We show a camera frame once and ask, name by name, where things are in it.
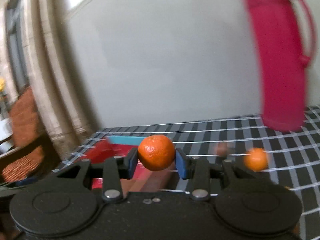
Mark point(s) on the pink thermos jug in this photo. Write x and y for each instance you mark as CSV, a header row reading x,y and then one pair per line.
x,y
282,60

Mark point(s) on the woven brown chair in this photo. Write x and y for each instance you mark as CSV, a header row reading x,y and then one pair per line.
x,y
34,153

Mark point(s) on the red cardboard box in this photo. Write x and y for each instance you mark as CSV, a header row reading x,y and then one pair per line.
x,y
115,145

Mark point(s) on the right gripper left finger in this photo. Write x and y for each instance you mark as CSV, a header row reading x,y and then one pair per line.
x,y
112,171

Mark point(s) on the mandarin orange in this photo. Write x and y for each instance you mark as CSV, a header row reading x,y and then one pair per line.
x,y
256,159
156,152

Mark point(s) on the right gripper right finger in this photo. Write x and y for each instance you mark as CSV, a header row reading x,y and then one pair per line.
x,y
230,176

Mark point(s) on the small brown chestnut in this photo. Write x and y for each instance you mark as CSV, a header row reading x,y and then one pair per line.
x,y
222,149

